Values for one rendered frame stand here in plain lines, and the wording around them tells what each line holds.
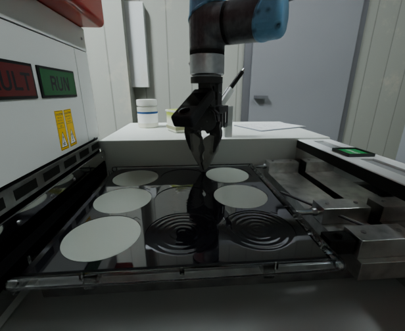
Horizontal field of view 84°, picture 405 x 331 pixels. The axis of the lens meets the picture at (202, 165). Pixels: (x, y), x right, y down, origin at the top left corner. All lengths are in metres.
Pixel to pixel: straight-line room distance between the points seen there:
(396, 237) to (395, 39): 2.86
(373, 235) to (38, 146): 0.49
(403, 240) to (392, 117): 2.91
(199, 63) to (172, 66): 1.82
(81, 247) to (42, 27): 0.35
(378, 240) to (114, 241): 0.34
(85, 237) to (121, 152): 0.32
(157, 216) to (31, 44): 0.32
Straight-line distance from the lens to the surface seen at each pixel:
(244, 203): 0.40
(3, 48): 0.40
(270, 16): 0.46
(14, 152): 0.38
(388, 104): 3.20
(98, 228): 0.36
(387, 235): 0.39
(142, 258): 0.29
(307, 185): 0.57
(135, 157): 0.63
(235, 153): 0.62
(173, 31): 2.36
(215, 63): 0.50
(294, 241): 0.33
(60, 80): 0.50
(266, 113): 2.42
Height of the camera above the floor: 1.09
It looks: 18 degrees down
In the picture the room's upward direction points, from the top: straight up
